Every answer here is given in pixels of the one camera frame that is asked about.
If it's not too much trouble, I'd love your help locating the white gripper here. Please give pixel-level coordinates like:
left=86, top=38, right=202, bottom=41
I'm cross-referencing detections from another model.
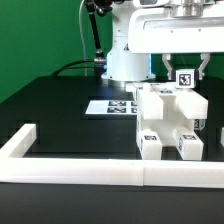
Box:
left=128, top=4, right=224, bottom=80

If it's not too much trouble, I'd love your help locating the white tagged cube nut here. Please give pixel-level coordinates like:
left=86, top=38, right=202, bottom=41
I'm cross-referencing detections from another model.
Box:
left=176, top=69, right=195, bottom=89
left=220, top=127, right=224, bottom=148

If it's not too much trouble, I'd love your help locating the white chair back frame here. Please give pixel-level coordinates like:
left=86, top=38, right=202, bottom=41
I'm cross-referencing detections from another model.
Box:
left=126, top=82, right=208, bottom=120

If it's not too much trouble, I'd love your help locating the white chair seat part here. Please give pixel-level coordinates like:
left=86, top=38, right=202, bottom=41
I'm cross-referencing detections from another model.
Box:
left=135, top=87, right=198, bottom=148

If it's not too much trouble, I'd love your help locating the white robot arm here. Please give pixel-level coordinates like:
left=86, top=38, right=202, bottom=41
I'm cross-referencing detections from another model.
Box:
left=104, top=0, right=224, bottom=88

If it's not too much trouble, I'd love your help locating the white fiducial marker sheet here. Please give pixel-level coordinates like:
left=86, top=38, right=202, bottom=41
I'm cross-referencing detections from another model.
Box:
left=86, top=100, right=137, bottom=115

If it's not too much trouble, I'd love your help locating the white U-shaped obstacle fence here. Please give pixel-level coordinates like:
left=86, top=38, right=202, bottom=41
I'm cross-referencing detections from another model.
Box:
left=0, top=124, right=224, bottom=189

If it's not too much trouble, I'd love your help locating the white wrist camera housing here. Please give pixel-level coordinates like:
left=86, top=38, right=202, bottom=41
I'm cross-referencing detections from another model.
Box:
left=133, top=0, right=171, bottom=8

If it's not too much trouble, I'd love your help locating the grey thin cable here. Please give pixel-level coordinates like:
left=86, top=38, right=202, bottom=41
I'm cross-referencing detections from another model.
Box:
left=78, top=0, right=88, bottom=76

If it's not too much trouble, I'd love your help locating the black cable bundle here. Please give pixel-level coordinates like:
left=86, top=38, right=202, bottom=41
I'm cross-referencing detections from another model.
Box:
left=50, top=59, right=108, bottom=78

